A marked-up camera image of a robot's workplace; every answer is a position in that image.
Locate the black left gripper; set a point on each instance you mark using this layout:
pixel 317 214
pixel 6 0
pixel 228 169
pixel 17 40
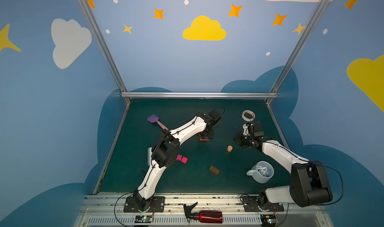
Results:
pixel 205 133

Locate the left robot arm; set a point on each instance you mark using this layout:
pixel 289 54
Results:
pixel 165 152

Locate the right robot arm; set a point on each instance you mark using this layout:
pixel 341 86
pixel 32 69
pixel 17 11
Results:
pixel 309 183

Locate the dark pink cube block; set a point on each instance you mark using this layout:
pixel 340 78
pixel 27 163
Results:
pixel 184 160

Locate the magenta cube block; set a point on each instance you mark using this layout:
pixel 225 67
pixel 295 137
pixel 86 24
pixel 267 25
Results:
pixel 179 157

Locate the brown wood block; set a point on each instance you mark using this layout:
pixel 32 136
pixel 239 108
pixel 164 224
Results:
pixel 214 170

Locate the white tape roll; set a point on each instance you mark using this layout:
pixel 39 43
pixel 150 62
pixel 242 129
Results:
pixel 248 115

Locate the light blue mug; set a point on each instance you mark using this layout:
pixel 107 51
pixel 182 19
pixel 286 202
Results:
pixel 261 172

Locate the purple pink toy spatula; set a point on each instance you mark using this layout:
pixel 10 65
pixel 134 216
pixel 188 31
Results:
pixel 155 119

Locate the silver metal can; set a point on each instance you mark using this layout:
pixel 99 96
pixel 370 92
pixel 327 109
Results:
pixel 149 156

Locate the right controller board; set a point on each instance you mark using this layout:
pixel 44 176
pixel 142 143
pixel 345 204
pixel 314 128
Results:
pixel 268 221

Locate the controller board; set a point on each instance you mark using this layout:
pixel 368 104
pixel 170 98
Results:
pixel 268 221
pixel 143 219

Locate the red spray bottle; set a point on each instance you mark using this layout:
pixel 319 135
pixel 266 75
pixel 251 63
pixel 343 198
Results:
pixel 208 217

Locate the left controller board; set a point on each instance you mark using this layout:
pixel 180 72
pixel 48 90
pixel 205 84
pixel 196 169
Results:
pixel 143 219

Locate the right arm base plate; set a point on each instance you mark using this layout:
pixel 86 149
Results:
pixel 251 204

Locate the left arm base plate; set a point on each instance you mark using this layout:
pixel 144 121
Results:
pixel 157 204

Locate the aluminium frame rail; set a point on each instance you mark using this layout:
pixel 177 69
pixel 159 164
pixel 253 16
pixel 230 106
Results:
pixel 199 95

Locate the aluminium corner post right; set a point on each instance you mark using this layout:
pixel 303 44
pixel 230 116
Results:
pixel 304 37

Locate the aluminium corner post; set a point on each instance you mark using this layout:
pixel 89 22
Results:
pixel 88 13
pixel 304 37

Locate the aluminium corner post left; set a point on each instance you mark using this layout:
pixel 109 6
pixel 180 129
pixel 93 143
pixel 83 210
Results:
pixel 88 13

